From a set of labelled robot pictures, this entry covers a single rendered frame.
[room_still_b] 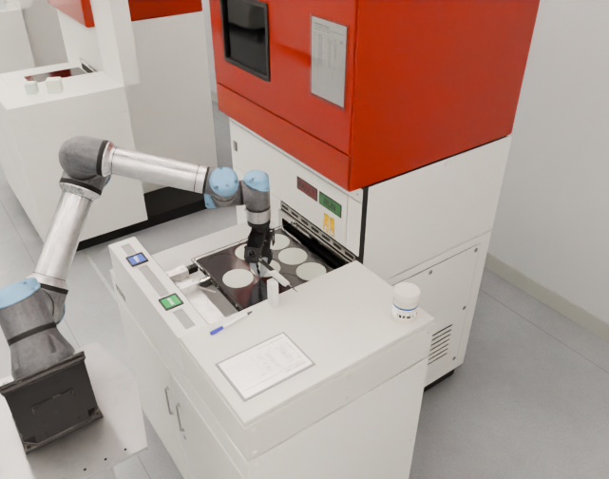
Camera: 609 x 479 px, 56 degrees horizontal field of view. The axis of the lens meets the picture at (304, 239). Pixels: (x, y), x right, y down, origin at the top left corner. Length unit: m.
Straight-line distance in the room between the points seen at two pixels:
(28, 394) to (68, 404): 0.11
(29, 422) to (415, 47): 1.38
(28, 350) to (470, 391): 1.96
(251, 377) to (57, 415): 0.49
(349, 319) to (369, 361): 0.15
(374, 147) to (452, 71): 0.34
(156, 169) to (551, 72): 2.04
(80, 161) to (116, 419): 0.68
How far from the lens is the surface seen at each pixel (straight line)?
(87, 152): 1.59
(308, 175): 1.94
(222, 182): 1.53
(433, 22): 1.71
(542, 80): 3.07
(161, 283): 1.82
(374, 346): 1.56
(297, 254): 1.99
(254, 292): 1.83
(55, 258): 1.70
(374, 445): 1.87
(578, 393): 2.99
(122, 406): 1.67
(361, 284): 1.75
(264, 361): 1.51
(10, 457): 1.67
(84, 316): 3.31
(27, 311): 1.55
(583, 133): 3.00
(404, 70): 1.68
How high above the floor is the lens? 2.04
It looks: 34 degrees down
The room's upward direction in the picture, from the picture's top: straight up
